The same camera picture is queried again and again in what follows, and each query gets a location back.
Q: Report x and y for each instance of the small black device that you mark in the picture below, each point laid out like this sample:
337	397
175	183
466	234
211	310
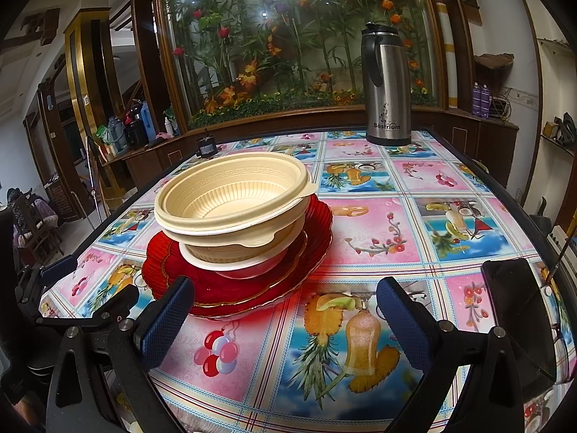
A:
207	146

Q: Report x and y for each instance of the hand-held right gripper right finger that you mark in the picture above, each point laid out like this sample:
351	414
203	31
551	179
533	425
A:
401	320

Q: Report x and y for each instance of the blue bottle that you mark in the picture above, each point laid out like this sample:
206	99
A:
145	117

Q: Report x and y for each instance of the black flask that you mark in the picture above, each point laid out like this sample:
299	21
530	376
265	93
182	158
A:
135	128

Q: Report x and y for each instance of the yellow and black tools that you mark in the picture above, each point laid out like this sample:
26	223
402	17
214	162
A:
561	130

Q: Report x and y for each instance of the stainless steel thermos jug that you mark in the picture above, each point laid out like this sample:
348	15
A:
387	94

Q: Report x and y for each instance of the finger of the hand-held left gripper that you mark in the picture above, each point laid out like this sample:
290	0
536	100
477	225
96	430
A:
115	302
58	267

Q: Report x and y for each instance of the floral glass wall panel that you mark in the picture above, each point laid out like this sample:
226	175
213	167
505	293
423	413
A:
293	45

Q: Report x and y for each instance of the small red scalloped plate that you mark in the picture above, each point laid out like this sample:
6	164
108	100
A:
225	289

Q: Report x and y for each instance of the rolled striped mat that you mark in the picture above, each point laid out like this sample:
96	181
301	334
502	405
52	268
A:
445	54

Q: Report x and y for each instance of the pink cloth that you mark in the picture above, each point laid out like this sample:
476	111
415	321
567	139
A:
164	136

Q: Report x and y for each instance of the blue plastic jug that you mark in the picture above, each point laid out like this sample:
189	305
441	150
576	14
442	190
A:
116	134

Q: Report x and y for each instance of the large red scalloped plate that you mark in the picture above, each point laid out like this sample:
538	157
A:
318	230

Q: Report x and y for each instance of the large cream plastic bowl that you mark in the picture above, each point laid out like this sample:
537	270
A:
234	189

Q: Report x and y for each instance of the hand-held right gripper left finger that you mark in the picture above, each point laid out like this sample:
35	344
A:
167	320

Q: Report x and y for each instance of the black smartphone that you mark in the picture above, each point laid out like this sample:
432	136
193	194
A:
518	315

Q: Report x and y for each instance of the wooden sideboard cabinet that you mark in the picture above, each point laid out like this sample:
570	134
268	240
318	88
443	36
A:
315	121

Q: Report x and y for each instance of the small white bottle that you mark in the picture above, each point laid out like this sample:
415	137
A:
168	126

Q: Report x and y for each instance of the printed fruit tablecloth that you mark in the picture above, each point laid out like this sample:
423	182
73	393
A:
383	225

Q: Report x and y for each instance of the brown wicker basket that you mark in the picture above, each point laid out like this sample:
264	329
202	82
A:
493	72

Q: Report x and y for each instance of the small cream plastic bowl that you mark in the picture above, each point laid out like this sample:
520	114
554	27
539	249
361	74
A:
225	250

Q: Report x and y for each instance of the carved wooden chair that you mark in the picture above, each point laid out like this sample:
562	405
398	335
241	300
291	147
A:
31	230

